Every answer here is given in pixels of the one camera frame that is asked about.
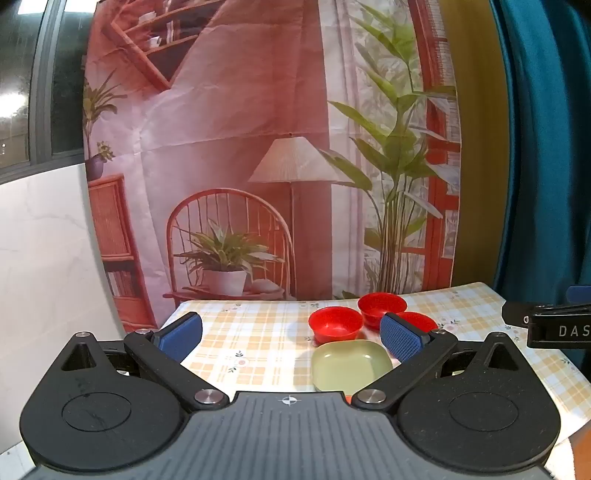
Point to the red plastic bowl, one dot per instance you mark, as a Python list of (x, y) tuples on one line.
[(418, 319), (382, 307), (334, 325)]

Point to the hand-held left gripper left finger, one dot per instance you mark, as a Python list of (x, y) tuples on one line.
[(181, 336)]

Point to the teal curtain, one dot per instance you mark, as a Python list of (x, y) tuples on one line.
[(545, 138)]

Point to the printed room scene backdrop cloth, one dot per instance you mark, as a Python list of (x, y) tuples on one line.
[(231, 115)]

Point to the dark window with frame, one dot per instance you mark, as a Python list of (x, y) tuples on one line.
[(41, 69)]

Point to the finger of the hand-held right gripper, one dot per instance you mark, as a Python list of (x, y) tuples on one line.
[(581, 293), (545, 323)]

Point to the plaid floral tablecloth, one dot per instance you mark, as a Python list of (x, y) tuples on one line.
[(258, 341)]

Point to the green square plate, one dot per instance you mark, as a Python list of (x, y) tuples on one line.
[(351, 364)]

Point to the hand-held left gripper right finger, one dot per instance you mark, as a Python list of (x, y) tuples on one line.
[(400, 340)]

